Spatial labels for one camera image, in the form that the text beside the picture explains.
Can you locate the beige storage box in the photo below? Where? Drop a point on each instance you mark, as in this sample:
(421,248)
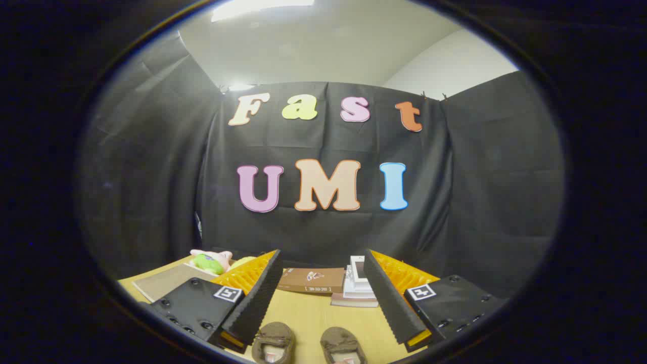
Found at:
(172,280)

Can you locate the yellow plush ball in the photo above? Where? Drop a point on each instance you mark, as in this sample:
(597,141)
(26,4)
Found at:
(242,261)

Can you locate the pink star plush toy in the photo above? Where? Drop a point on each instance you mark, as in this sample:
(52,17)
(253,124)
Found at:
(210,263)

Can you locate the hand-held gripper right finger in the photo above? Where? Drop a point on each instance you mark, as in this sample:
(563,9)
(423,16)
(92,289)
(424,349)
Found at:
(391,303)

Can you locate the brown fuzzy shoe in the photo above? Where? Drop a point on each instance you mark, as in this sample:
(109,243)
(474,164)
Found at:
(341,341)
(273,333)

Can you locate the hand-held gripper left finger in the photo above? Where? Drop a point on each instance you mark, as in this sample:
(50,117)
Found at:
(255,303)

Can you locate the black backdrop cloth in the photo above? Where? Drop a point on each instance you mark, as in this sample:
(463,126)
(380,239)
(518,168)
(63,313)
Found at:
(323,237)

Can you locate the ceiling light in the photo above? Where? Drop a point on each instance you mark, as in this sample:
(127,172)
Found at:
(258,7)

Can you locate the brown book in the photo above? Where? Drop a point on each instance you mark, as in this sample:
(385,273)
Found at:
(303,280)

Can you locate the pale pink book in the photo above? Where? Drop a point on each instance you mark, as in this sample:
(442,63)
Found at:
(349,302)

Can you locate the plain white book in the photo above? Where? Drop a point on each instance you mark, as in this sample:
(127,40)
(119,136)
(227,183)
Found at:
(354,290)

